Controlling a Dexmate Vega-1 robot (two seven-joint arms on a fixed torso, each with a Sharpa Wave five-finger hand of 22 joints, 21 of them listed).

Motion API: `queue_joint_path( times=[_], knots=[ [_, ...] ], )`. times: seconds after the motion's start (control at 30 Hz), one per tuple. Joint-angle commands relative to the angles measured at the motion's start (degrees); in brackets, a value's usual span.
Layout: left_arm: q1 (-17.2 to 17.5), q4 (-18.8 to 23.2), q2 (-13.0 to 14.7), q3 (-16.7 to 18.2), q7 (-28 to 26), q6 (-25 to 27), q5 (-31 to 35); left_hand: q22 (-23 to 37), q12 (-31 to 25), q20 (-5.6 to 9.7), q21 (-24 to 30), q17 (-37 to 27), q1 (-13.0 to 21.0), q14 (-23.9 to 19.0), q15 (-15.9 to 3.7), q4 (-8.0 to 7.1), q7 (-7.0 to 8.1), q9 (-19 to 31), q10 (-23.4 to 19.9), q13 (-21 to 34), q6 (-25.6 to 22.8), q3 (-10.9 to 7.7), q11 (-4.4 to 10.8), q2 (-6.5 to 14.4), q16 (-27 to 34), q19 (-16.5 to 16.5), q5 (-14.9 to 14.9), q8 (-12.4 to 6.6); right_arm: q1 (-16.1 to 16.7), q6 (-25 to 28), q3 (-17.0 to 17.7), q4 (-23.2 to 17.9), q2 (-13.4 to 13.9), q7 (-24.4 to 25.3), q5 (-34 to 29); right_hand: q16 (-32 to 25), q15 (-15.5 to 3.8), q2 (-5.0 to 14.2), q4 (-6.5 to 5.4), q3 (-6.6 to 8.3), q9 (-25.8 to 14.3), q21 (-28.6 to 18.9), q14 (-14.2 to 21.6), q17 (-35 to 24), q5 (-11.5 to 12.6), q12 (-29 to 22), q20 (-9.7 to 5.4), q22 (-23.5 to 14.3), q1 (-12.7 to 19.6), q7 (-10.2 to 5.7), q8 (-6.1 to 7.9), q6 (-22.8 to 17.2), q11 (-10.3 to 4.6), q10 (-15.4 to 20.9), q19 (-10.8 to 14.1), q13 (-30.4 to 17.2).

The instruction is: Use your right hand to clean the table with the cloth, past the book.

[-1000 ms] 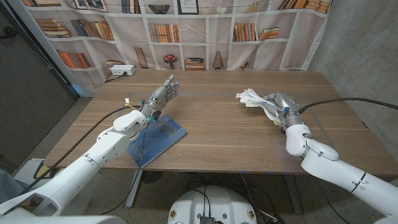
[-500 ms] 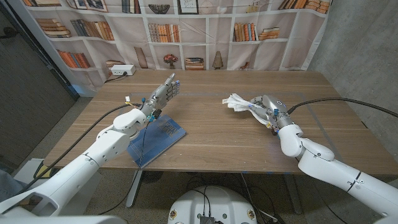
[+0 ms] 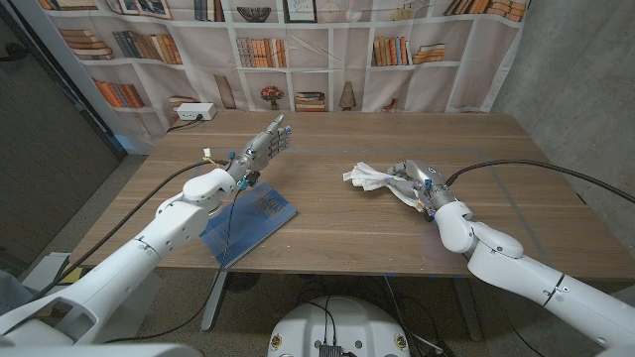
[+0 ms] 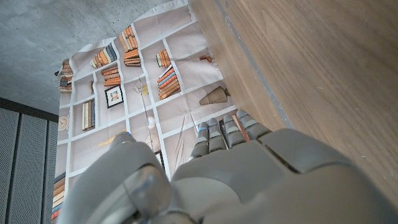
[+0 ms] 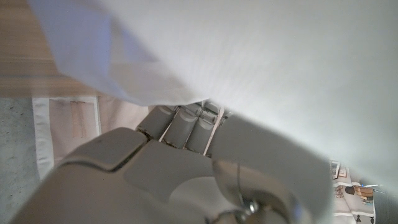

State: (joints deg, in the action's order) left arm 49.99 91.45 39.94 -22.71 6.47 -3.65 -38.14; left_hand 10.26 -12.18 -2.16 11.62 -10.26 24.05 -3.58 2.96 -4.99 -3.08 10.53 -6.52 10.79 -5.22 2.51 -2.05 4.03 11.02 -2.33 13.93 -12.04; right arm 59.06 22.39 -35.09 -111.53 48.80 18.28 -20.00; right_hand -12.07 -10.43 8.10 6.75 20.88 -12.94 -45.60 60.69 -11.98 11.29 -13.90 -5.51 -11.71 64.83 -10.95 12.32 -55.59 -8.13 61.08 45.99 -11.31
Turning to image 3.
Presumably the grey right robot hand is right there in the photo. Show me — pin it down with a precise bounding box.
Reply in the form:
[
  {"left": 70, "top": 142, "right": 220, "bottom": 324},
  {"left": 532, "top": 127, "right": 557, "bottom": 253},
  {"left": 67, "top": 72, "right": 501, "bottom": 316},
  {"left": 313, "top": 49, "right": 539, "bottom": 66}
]
[{"left": 386, "top": 159, "right": 457, "bottom": 212}]

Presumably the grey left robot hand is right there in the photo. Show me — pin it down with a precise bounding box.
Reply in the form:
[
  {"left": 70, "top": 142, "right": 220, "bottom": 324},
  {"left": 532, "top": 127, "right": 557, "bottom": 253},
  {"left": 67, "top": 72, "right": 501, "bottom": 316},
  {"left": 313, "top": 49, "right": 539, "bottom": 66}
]
[{"left": 226, "top": 113, "right": 293, "bottom": 182}]

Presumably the white cloth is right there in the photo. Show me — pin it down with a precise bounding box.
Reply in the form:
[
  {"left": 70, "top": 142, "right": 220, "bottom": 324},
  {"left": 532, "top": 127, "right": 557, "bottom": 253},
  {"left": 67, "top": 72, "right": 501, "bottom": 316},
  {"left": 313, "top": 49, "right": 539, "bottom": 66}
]
[{"left": 341, "top": 161, "right": 433, "bottom": 214}]

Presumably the blue hardcover book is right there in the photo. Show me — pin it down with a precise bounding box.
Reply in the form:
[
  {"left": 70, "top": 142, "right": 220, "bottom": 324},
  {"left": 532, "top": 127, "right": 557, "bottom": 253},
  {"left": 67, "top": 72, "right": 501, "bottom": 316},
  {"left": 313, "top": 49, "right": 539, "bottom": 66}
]
[{"left": 198, "top": 181, "right": 299, "bottom": 271}]

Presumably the white power strip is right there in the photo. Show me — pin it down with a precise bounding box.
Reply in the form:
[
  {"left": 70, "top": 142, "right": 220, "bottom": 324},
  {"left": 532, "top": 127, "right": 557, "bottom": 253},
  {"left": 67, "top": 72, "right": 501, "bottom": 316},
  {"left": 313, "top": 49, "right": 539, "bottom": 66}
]
[{"left": 176, "top": 102, "right": 218, "bottom": 122}]

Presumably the printed bookshelf backdrop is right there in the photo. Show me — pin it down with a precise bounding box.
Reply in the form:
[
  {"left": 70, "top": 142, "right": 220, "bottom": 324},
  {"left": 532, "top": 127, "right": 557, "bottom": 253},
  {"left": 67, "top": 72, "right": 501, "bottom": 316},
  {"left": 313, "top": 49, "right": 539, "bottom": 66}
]
[{"left": 37, "top": 0, "right": 530, "bottom": 145}]

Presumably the black round floor fixture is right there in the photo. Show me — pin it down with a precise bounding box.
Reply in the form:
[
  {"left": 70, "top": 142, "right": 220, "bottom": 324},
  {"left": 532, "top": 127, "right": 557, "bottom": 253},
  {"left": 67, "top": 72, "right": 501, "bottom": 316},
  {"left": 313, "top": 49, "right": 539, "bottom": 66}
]
[{"left": 225, "top": 272, "right": 262, "bottom": 294}]

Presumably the grey table leg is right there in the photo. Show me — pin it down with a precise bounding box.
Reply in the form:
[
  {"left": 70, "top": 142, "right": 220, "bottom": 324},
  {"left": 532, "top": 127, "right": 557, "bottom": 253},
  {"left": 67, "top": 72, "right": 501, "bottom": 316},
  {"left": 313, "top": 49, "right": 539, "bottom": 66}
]
[
  {"left": 200, "top": 271, "right": 229, "bottom": 332},
  {"left": 450, "top": 277, "right": 485, "bottom": 342}
]

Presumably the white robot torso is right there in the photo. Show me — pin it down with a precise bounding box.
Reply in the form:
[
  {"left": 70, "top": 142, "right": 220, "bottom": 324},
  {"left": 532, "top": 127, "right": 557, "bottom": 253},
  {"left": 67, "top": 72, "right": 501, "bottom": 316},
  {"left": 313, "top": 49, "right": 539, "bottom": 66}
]
[{"left": 267, "top": 296, "right": 412, "bottom": 357}]

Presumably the dark perforated partition panel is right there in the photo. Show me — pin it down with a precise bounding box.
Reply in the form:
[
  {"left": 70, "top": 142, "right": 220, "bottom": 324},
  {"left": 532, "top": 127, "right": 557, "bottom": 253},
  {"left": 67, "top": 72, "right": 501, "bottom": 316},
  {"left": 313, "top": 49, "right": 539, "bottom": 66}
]
[{"left": 0, "top": 4, "right": 128, "bottom": 272}]

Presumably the person in blue jeans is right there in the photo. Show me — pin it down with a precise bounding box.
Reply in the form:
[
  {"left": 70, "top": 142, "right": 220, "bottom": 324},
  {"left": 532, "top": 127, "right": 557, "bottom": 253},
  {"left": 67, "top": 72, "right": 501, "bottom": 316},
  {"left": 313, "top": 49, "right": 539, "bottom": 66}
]
[{"left": 0, "top": 270, "right": 27, "bottom": 316}]

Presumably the white yellow wire connector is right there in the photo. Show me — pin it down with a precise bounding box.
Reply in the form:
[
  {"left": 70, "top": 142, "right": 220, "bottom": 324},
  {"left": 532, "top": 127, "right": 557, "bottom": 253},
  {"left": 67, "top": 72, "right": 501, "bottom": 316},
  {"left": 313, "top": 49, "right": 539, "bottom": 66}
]
[{"left": 201, "top": 147, "right": 223, "bottom": 169}]

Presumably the black power strip cable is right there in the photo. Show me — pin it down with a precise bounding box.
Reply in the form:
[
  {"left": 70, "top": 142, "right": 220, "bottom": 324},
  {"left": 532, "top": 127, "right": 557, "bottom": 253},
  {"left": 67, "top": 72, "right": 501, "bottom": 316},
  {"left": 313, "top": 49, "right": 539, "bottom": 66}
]
[{"left": 166, "top": 114, "right": 204, "bottom": 134}]

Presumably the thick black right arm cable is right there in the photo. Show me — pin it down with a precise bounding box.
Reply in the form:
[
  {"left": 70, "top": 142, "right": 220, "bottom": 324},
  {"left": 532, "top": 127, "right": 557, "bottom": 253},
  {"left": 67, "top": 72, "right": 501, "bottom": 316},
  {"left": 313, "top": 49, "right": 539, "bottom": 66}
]
[{"left": 444, "top": 158, "right": 635, "bottom": 205}]

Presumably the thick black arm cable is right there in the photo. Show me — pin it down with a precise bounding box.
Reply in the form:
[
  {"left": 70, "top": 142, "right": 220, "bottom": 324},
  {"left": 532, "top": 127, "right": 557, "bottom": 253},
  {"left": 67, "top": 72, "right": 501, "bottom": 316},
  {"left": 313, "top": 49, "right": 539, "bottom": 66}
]
[
  {"left": 444, "top": 158, "right": 635, "bottom": 205},
  {"left": 29, "top": 158, "right": 228, "bottom": 303}
]

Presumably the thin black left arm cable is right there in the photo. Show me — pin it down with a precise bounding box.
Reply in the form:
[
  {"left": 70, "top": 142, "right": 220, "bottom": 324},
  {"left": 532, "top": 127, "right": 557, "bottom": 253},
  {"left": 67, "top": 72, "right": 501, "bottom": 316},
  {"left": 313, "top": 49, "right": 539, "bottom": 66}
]
[{"left": 103, "top": 187, "right": 244, "bottom": 344}]

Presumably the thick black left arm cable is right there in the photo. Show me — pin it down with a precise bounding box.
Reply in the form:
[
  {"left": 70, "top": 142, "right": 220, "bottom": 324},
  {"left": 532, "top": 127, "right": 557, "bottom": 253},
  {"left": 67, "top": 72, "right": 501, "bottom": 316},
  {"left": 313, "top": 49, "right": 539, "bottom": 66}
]
[{"left": 29, "top": 158, "right": 228, "bottom": 303}]

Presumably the black wall hook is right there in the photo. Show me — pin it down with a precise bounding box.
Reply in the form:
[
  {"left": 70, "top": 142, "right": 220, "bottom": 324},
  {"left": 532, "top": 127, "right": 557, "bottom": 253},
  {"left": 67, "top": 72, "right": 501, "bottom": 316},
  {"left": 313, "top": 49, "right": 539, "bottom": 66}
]
[{"left": 0, "top": 42, "right": 30, "bottom": 63}]

